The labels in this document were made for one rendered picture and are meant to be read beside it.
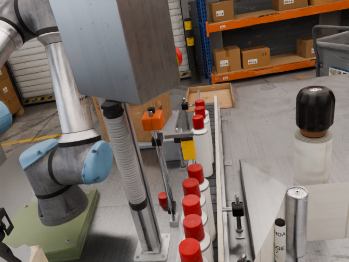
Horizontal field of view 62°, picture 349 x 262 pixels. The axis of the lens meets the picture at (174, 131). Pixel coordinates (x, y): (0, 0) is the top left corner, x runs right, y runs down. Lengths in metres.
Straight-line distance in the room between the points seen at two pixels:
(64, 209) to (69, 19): 0.60
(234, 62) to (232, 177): 3.59
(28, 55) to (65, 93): 4.66
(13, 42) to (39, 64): 4.55
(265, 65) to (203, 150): 3.83
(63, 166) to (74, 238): 0.20
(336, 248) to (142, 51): 0.58
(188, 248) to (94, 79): 0.30
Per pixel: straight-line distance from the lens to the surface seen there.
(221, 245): 0.69
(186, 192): 0.58
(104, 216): 0.97
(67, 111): 0.81
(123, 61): 0.41
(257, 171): 0.95
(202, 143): 0.86
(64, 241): 0.89
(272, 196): 0.86
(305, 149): 0.75
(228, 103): 1.60
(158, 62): 0.44
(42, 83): 5.51
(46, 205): 0.95
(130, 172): 0.51
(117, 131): 0.47
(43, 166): 0.88
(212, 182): 0.91
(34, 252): 0.71
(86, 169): 0.80
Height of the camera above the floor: 1.43
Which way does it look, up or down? 26 degrees down
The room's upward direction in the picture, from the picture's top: 10 degrees counter-clockwise
